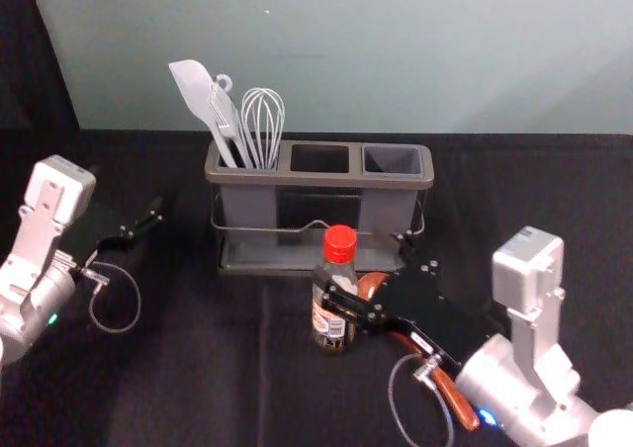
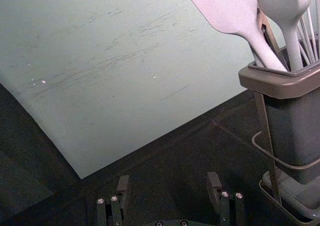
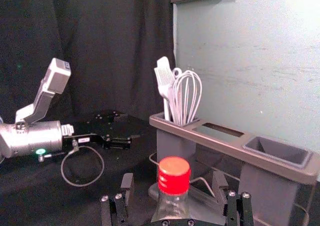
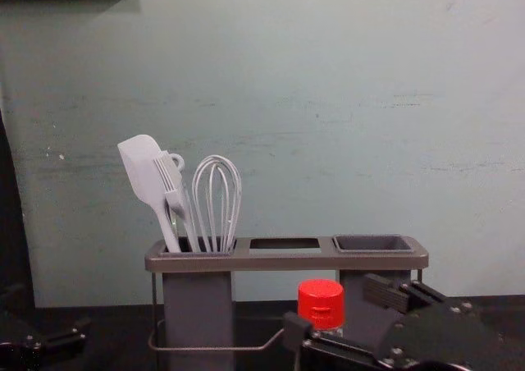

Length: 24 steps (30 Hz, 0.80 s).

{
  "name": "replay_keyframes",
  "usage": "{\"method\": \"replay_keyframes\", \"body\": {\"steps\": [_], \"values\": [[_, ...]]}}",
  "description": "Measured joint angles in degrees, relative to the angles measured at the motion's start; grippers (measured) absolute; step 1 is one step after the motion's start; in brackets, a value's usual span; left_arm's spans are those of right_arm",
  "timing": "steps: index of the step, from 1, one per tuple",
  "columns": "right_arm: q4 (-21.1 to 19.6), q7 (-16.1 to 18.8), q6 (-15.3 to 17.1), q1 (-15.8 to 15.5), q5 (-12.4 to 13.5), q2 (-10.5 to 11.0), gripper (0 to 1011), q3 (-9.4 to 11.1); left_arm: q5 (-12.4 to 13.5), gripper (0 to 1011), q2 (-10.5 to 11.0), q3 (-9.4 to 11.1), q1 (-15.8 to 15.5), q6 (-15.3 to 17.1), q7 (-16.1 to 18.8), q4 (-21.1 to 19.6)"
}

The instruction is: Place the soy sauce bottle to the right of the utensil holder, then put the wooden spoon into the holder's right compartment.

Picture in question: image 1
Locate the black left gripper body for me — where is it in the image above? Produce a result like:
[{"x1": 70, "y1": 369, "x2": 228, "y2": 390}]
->
[{"x1": 62, "y1": 201, "x2": 134, "y2": 261}]

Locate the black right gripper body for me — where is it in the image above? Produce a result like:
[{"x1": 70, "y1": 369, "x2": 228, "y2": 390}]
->
[{"x1": 383, "y1": 267, "x2": 506, "y2": 365}]

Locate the dark sauce bottle red cap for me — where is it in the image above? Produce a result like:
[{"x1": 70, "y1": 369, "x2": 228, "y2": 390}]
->
[{"x1": 311, "y1": 223, "x2": 360, "y2": 357}]

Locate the brown wooden spoon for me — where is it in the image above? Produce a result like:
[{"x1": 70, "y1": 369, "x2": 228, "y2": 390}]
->
[{"x1": 357, "y1": 270, "x2": 482, "y2": 431}]

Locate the grey three-slot utensil rack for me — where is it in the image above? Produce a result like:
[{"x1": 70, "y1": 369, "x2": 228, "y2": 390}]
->
[{"x1": 204, "y1": 138, "x2": 435, "y2": 276}]

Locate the grey silicone spatula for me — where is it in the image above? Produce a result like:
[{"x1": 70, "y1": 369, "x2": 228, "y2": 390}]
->
[{"x1": 167, "y1": 59, "x2": 253, "y2": 169}]

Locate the black table cloth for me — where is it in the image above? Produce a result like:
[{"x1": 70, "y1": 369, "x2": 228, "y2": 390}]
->
[{"x1": 0, "y1": 128, "x2": 633, "y2": 447}]

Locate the dark hanging backdrop cloth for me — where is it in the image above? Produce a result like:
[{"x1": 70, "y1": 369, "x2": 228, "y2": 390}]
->
[{"x1": 0, "y1": 0, "x2": 81, "y2": 132}]

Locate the thin left gripper cable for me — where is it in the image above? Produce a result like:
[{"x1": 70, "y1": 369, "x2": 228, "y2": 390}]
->
[{"x1": 74, "y1": 261, "x2": 143, "y2": 335}]

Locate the thin gripper cable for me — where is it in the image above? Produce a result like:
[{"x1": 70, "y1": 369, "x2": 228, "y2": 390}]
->
[
  {"x1": 387, "y1": 351, "x2": 457, "y2": 447},
  {"x1": 74, "y1": 261, "x2": 143, "y2": 335}
]

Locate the thin right gripper cable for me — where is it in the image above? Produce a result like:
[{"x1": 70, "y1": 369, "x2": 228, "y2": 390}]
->
[{"x1": 387, "y1": 351, "x2": 457, "y2": 447}]

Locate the clear plastic utensil with ring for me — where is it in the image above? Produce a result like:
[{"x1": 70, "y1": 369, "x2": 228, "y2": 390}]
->
[{"x1": 206, "y1": 73, "x2": 239, "y2": 139}]

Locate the grey wire whisk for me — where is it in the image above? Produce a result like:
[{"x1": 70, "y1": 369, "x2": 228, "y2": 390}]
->
[{"x1": 240, "y1": 87, "x2": 287, "y2": 170}]

